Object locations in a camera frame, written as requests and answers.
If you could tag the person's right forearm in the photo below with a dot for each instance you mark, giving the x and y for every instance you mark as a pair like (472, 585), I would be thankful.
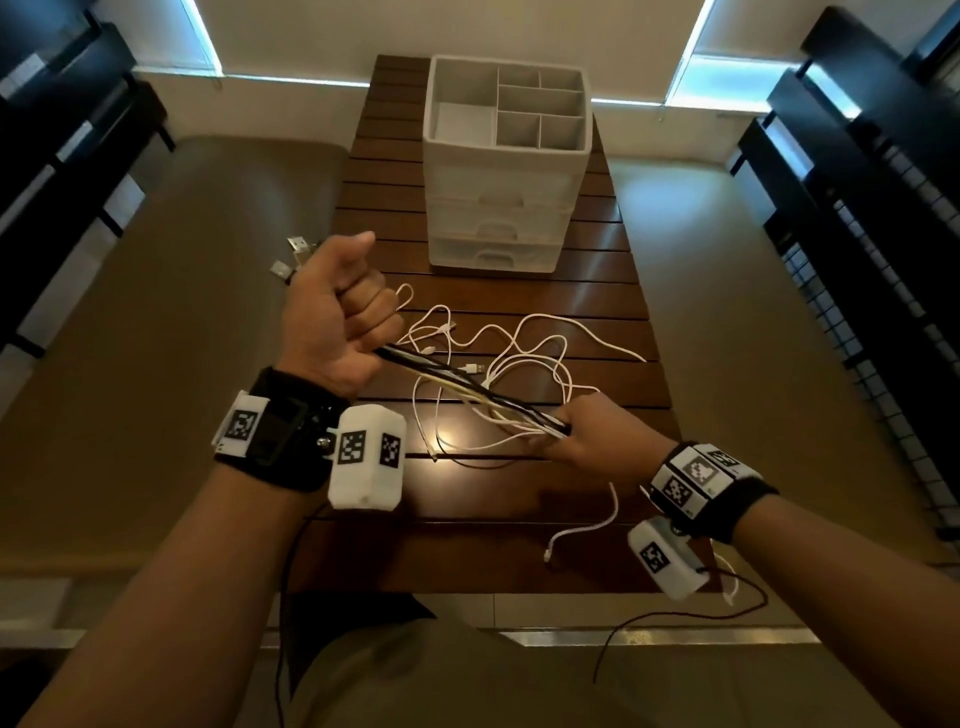
(862, 600)

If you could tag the wooden slatted table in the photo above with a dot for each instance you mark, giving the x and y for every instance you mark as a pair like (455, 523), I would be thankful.
(465, 555)

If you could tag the black left wristband with markers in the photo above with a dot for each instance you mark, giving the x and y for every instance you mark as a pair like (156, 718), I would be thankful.
(285, 442)

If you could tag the person's right hand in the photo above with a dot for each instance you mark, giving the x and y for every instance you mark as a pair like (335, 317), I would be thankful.
(607, 442)

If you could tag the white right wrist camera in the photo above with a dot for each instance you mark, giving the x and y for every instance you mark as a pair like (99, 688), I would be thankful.
(675, 581)

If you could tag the person's left hand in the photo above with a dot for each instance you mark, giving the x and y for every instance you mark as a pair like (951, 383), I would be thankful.
(330, 322)

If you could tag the person's dark trouser leg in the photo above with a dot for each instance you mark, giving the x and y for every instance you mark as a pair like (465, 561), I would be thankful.
(345, 615)

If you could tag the black wristband with markers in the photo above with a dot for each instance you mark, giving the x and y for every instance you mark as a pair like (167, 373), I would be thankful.
(735, 510)
(285, 442)

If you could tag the person's left forearm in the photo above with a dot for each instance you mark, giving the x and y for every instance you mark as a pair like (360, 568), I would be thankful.
(165, 600)

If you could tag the white drawer organizer box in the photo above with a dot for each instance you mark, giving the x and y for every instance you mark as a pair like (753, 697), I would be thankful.
(502, 180)

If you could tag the black right wristband with markers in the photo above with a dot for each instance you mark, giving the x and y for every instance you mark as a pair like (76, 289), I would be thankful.
(735, 510)

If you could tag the beige roller blind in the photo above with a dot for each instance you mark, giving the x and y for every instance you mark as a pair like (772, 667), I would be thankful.
(150, 34)
(450, 34)

